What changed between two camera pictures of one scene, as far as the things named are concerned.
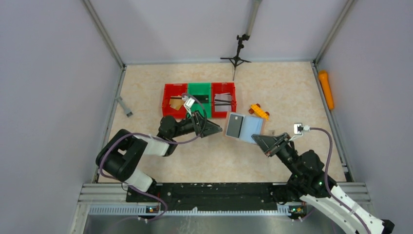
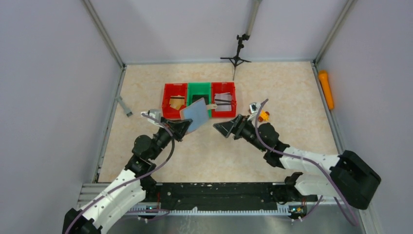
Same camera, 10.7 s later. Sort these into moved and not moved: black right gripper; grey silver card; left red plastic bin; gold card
Moved: black right gripper
Not moved: left red plastic bin; grey silver card; gold card
